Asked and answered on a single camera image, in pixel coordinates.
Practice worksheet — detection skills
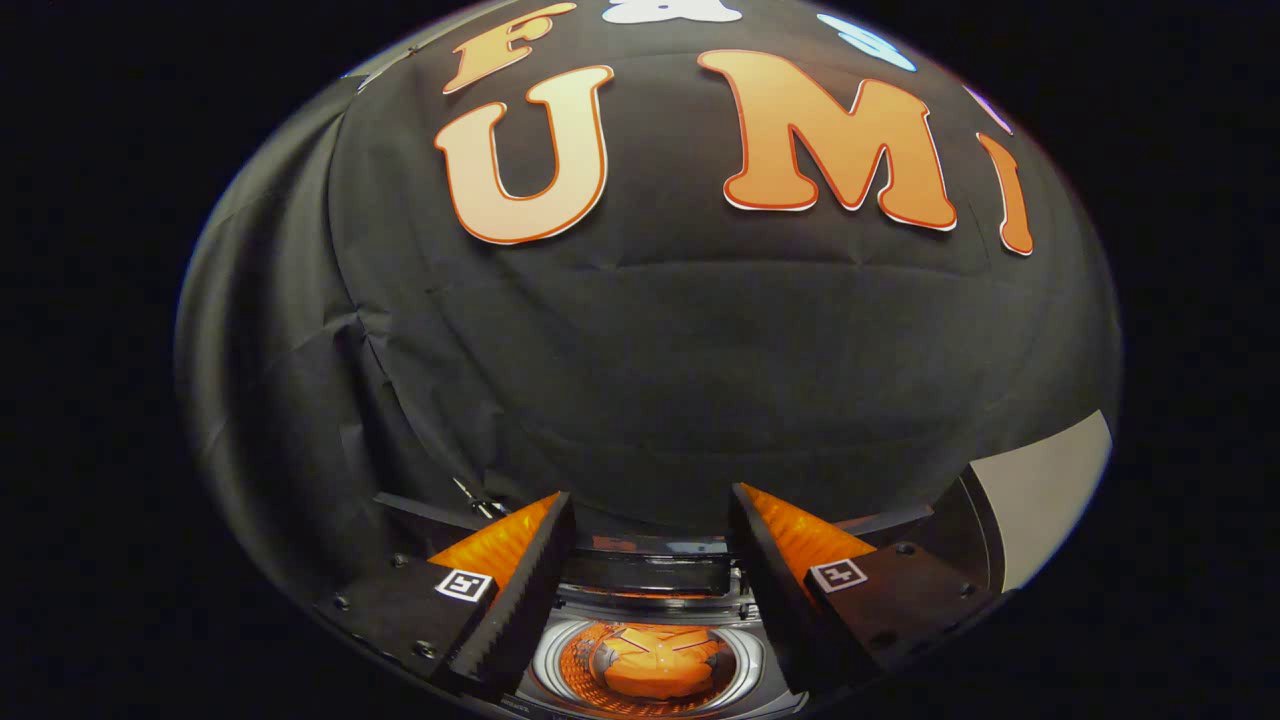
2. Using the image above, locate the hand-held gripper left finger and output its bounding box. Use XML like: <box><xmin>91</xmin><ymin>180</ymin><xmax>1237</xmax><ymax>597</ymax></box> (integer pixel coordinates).
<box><xmin>315</xmin><ymin>490</ymin><xmax>578</xmax><ymax>701</ymax></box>

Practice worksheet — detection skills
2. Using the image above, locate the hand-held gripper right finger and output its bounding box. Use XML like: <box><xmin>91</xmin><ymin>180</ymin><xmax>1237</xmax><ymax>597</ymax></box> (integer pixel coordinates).
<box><xmin>728</xmin><ymin>483</ymin><xmax>1003</xmax><ymax>698</ymax></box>

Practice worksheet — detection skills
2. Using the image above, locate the grey washing machine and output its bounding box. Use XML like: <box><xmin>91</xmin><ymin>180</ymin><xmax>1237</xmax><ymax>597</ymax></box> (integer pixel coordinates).
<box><xmin>515</xmin><ymin>590</ymin><xmax>801</xmax><ymax>717</ymax></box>

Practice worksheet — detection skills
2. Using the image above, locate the black washing machine lid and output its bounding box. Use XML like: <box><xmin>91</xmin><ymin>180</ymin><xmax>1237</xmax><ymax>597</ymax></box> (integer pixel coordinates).
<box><xmin>372</xmin><ymin>490</ymin><xmax>941</xmax><ymax>601</ymax></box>

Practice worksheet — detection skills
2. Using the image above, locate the yellow polo shirt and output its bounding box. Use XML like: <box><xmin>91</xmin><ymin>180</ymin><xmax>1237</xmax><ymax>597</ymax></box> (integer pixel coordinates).
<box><xmin>590</xmin><ymin>625</ymin><xmax>726</xmax><ymax>701</ymax></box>

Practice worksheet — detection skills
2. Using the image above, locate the black backdrop cloth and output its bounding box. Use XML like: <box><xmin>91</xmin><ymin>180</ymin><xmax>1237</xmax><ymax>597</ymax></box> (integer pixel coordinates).
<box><xmin>175</xmin><ymin>0</ymin><xmax>1121</xmax><ymax>611</ymax></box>

